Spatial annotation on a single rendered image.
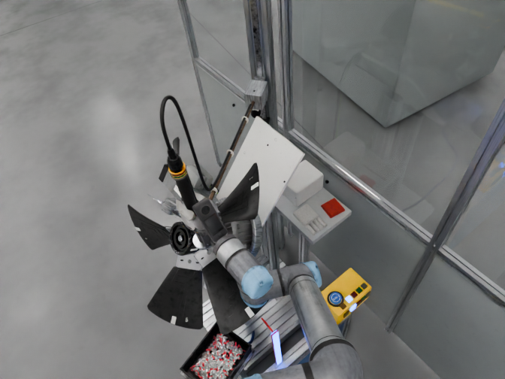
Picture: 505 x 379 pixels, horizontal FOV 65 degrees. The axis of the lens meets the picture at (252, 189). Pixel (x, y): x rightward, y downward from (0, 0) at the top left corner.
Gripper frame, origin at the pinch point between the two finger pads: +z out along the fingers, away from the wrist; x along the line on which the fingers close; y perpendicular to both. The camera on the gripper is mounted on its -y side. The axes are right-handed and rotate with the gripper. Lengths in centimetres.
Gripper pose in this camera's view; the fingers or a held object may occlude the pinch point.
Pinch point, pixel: (185, 197)
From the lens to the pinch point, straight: 115.7
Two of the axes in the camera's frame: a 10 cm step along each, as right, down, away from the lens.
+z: -6.1, -6.0, 5.2
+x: 7.9, -5.3, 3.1
